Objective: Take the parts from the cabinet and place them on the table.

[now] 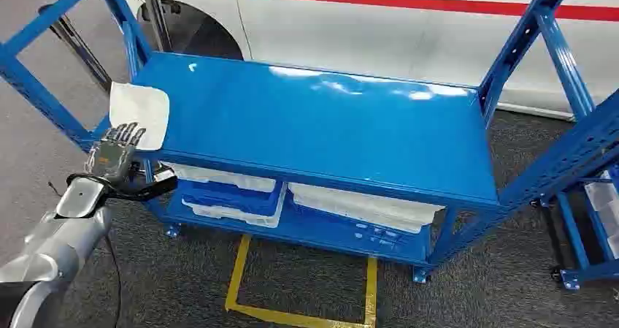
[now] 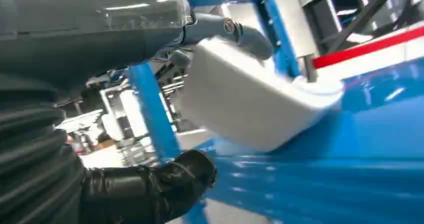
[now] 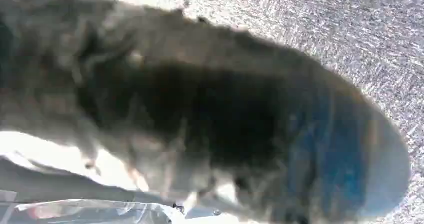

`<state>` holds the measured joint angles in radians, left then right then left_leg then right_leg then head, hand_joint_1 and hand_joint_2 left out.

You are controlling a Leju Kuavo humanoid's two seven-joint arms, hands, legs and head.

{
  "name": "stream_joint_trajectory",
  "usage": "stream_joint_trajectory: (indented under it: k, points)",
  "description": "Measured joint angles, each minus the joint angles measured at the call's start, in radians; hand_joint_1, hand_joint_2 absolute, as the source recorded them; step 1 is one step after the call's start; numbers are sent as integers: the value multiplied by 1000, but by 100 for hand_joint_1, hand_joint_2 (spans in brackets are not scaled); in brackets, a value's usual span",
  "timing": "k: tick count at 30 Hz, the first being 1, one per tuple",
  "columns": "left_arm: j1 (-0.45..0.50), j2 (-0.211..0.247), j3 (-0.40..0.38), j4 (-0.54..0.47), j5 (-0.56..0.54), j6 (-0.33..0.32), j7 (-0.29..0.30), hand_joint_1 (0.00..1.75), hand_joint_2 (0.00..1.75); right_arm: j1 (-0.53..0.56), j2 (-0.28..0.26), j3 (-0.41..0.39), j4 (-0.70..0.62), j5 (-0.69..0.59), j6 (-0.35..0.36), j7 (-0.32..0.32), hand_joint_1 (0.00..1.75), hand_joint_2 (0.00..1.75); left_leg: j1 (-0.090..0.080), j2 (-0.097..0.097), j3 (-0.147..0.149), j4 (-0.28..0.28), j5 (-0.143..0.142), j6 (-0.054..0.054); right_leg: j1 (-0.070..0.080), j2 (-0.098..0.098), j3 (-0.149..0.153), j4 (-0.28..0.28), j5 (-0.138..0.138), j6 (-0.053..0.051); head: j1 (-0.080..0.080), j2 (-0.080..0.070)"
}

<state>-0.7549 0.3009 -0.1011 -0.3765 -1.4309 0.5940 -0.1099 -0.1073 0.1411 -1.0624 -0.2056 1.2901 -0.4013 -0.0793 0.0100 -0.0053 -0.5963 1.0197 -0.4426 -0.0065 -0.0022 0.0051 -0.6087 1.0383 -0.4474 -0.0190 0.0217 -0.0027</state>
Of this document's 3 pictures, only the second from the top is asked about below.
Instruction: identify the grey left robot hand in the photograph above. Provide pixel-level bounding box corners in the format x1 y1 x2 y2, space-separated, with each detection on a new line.
0 0 275 224

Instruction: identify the white foam block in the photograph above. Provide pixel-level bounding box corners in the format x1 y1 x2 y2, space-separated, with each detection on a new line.
180 35 345 153

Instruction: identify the white metal machine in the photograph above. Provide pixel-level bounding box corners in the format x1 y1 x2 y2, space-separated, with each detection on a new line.
54 83 151 168

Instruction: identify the red bar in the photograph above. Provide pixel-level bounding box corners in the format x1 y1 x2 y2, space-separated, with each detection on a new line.
312 25 424 70

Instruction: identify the black diagonal strut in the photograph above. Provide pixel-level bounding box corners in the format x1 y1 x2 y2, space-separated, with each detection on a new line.
326 0 404 54

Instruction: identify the blue glossy panel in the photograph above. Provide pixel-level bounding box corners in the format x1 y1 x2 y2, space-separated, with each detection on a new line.
183 57 424 224

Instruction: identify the blue metal frame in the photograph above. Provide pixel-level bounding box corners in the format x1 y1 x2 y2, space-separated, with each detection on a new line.
127 0 301 164

